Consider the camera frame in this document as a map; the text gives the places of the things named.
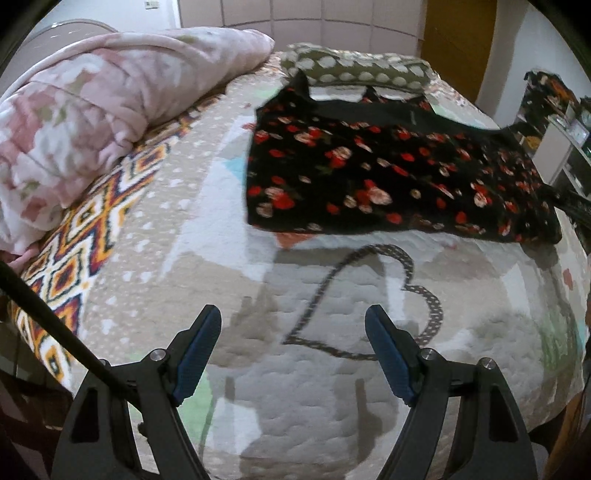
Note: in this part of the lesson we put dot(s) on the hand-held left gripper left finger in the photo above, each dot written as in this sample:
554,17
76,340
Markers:
196,360

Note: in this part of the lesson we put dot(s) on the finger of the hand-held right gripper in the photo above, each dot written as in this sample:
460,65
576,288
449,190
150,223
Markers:
572,202

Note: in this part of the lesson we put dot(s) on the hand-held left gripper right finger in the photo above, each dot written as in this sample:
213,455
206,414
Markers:
392,364

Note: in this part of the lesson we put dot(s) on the black floral garment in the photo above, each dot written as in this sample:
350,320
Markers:
369,184

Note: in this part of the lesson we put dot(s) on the white shelf with clutter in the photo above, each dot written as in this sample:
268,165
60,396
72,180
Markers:
554,120

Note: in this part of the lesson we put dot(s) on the patterned quilted bedspread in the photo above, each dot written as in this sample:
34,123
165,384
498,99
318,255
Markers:
323,415

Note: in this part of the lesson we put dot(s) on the wooden door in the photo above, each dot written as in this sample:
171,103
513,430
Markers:
457,41

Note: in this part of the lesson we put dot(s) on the green patterned pillow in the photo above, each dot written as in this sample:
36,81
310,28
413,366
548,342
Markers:
360,67

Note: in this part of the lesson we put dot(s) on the pink fleece blanket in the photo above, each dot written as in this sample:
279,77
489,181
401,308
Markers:
92,101

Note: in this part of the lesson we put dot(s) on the padded headboard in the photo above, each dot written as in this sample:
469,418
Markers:
300,23

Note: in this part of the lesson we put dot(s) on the wall switch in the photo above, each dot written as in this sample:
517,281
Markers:
151,5

